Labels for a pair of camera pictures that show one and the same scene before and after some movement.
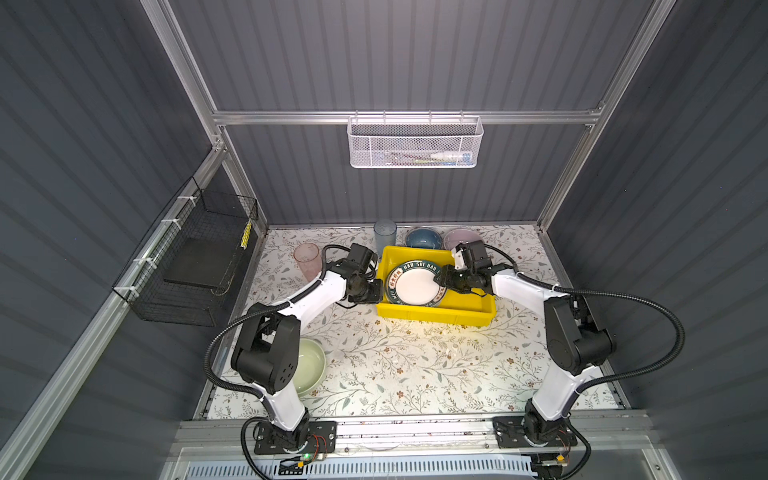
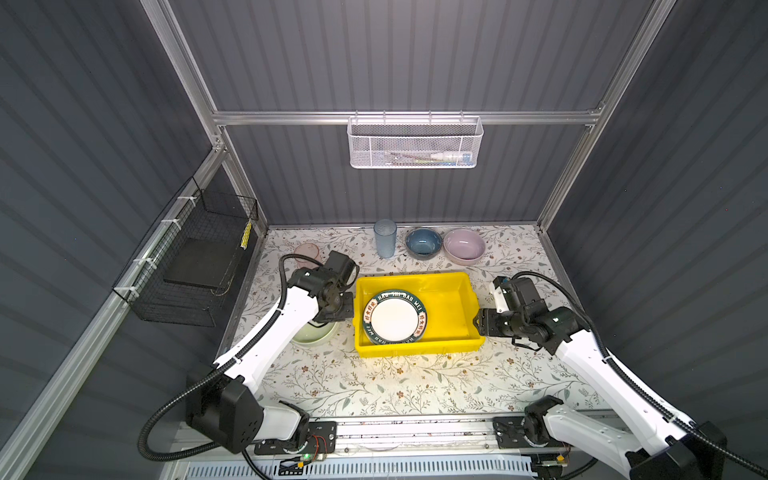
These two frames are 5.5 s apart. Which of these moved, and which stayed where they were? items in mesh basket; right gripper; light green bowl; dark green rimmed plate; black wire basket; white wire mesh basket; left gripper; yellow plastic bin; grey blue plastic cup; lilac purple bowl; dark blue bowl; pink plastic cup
Moved: dark green rimmed plate; yellow plastic bin; light green bowl; left gripper; right gripper
Stayed: pink plastic cup; grey blue plastic cup; lilac purple bowl; items in mesh basket; white wire mesh basket; dark blue bowl; black wire basket
